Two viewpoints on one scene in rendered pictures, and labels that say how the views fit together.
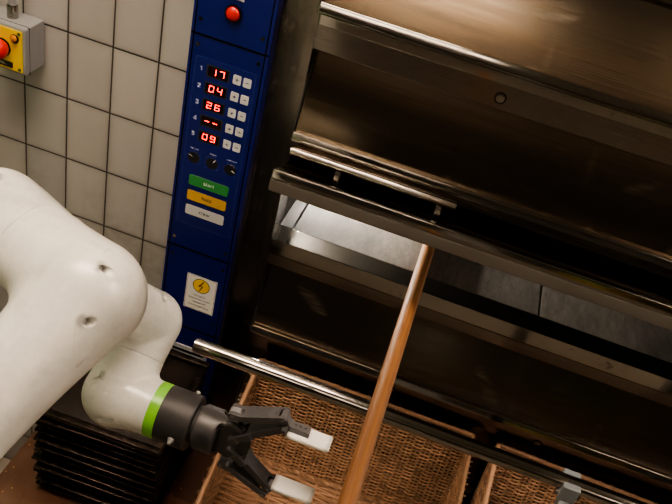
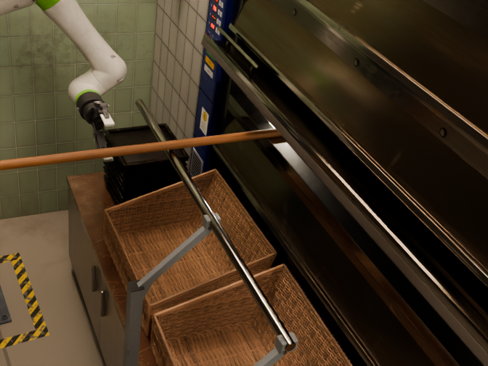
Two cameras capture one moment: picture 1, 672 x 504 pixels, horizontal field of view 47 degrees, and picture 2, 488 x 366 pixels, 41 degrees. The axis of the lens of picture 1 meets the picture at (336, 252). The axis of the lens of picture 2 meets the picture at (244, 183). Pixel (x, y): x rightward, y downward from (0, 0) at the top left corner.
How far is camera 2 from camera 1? 176 cm
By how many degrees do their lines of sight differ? 43
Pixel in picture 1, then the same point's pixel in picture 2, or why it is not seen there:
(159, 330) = (102, 67)
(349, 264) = (250, 115)
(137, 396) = (80, 88)
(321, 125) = (242, 22)
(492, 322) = (289, 168)
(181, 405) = (88, 96)
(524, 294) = not seen: hidden behind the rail
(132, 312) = not seen: outside the picture
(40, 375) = not seen: outside the picture
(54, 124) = (184, 17)
